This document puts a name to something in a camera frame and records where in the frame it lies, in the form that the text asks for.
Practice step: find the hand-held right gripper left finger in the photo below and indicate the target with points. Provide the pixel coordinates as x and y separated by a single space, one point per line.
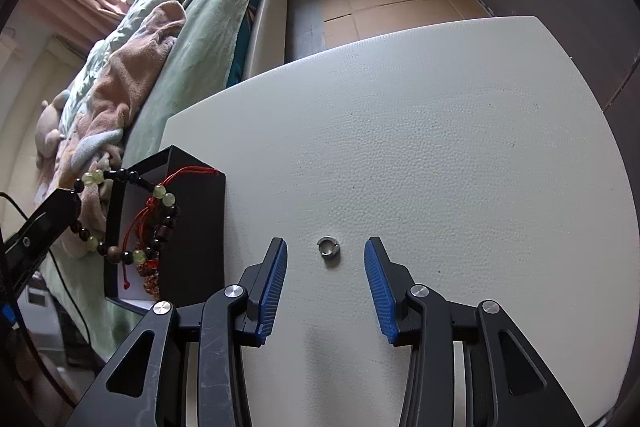
272 289

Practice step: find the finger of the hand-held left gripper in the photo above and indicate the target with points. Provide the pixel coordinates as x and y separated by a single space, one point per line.
55 217
7 314

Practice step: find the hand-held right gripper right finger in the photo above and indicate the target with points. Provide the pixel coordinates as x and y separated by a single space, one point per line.
380 294

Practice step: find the black jewelry box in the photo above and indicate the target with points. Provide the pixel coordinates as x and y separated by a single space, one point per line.
200 232

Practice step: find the beige plush toy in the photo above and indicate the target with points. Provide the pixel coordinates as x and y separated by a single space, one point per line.
50 127

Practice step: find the brown fleece blanket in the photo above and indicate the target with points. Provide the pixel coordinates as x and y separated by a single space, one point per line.
130 82

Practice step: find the green bed with pillows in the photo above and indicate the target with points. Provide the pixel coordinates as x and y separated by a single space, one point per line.
200 32

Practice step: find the flattened cardboard sheets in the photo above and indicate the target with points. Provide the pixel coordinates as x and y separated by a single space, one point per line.
400 7

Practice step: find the white bed frame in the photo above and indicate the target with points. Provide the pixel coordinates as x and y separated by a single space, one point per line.
270 22

